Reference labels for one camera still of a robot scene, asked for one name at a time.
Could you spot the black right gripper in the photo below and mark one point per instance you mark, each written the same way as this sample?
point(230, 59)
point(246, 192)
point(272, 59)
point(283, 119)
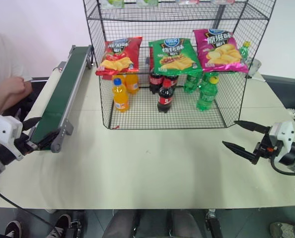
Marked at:
point(264, 150)

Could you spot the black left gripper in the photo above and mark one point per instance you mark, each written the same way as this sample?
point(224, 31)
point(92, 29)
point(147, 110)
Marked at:
point(25, 146)

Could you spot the bystander bare forearm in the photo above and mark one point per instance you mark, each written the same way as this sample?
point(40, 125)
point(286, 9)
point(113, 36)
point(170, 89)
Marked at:
point(1, 98)

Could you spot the bystander bare hand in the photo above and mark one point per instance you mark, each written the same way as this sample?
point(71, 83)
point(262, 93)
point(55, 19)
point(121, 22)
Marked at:
point(23, 86)

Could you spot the green soda bottle yellow cap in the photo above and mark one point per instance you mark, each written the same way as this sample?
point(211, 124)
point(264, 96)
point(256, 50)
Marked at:
point(206, 96)

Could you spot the clear plastic container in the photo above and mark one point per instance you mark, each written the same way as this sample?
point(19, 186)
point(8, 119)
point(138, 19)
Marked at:
point(253, 65)

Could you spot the small red tag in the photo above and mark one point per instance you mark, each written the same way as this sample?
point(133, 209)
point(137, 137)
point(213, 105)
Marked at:
point(115, 127)

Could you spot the bystander white shirt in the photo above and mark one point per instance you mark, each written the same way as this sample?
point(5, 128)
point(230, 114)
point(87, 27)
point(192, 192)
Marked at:
point(3, 57)

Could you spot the small green bottle yellow cap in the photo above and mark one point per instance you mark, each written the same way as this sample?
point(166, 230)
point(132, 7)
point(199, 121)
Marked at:
point(244, 50)

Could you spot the orange soda bottle blue cap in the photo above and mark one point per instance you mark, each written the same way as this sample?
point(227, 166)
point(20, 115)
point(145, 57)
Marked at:
point(120, 98)

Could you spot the cola bottle red cap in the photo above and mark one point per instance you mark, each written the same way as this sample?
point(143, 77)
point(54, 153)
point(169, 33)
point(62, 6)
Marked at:
point(165, 99)

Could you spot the magenta potato chips bag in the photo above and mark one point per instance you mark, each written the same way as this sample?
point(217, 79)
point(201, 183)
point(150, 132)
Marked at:
point(219, 50)

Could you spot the black metal stand foot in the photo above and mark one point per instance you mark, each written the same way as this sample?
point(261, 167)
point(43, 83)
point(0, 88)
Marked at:
point(213, 225)
point(76, 224)

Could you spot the cola bottle red label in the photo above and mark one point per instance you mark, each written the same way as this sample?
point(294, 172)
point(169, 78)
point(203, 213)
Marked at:
point(154, 83)
point(172, 78)

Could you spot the black sneaker white sole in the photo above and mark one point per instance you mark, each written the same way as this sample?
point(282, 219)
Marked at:
point(13, 229)
point(60, 225)

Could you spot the grey green shoe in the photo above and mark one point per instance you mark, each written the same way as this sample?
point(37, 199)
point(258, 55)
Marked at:
point(282, 230)

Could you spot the dark grey rounded shape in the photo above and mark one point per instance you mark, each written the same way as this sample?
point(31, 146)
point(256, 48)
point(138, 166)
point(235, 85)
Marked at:
point(122, 224)
point(187, 224)

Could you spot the green potato chips bag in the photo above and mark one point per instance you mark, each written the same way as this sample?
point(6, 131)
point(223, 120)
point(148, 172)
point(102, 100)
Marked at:
point(174, 58)

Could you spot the red potato chips bag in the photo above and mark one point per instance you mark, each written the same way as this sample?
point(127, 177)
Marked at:
point(121, 53)

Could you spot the pink snack package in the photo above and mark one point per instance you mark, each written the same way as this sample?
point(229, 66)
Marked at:
point(187, 1)
point(223, 1)

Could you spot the pale green snack package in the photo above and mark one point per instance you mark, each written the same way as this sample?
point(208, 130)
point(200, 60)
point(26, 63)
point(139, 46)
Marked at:
point(147, 2)

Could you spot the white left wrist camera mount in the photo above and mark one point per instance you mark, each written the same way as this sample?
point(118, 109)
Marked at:
point(4, 131)

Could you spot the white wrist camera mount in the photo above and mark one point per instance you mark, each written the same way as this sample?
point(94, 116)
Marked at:
point(4, 131)
point(284, 131)

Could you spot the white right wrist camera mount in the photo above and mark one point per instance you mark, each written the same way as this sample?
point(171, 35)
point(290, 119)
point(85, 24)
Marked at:
point(284, 131)

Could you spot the green conveyor belt grey frame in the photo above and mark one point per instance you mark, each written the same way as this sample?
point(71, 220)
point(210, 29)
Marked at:
point(60, 99)

